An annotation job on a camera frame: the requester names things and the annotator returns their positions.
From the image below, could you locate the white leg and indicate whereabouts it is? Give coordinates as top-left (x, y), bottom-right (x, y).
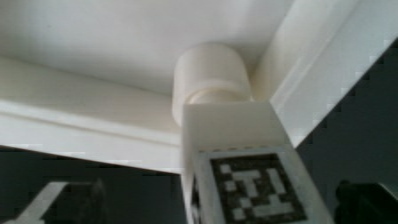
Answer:
top-left (179, 89), bottom-right (337, 224)

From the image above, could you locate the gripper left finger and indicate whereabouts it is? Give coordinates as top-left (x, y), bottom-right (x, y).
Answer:
top-left (12, 182), bottom-right (67, 224)

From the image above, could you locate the white square tabletop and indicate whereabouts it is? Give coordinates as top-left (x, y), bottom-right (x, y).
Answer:
top-left (0, 0), bottom-right (398, 172)

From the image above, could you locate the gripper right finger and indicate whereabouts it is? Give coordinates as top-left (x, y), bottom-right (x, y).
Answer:
top-left (334, 180), bottom-right (398, 224)

